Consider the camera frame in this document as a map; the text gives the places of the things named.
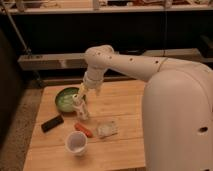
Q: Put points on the wooden table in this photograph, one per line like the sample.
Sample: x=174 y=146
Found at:
x=119 y=102

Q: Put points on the diagonal metal pole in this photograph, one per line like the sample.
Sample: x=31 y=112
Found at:
x=26 y=48

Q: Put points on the black rectangular remote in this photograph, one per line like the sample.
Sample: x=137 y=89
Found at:
x=52 y=123

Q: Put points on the white paper cup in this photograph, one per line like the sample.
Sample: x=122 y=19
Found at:
x=76 y=143

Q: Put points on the low grey shelf bench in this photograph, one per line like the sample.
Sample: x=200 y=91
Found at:
x=76 y=60

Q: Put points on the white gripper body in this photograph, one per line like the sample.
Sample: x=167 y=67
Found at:
x=93 y=79

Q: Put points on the green bowl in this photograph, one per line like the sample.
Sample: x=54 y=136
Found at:
x=64 y=99

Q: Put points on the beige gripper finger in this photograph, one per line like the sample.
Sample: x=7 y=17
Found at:
x=98 y=90
x=83 y=90

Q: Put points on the orange carrot toy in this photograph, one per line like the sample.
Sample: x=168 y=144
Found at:
x=80 y=127

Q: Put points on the upper metal shelf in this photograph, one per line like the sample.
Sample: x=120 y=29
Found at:
x=101 y=6

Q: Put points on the small white bottle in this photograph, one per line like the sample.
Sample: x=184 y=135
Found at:
x=80 y=107

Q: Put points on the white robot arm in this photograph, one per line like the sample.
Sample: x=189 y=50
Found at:
x=177 y=106

